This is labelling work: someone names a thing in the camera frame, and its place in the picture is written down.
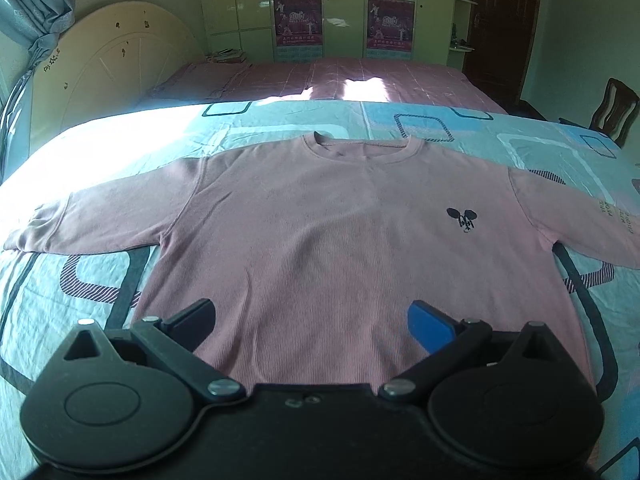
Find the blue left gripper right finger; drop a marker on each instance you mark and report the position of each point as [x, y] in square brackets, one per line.
[451, 346]

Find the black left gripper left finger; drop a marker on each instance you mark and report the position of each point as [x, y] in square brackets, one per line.
[169, 344]

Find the pink long-sleeve sweatshirt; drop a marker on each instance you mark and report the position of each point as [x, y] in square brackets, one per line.
[313, 249]

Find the patterned light blue bedsheet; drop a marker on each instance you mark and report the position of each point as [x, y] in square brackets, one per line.
[42, 296]

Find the pink checked bed cover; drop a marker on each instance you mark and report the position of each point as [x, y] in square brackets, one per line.
[348, 79]

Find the cream round headboard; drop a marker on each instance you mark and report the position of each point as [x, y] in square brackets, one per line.
[105, 64]

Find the stack of books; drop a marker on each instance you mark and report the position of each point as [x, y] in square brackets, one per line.
[227, 56]

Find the dark wooden chair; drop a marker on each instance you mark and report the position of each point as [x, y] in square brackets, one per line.
[615, 115]

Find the lower left pink poster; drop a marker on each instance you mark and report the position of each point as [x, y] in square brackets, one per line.
[298, 30]

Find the lower right pink poster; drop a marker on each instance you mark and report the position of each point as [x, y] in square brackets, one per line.
[390, 27]

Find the dark brown wooden door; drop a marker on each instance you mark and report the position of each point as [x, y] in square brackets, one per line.
[501, 35]

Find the white corner shelf unit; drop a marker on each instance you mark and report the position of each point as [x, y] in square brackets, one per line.
[460, 46]

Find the grey blue curtain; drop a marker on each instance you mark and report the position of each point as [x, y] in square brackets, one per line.
[36, 25]

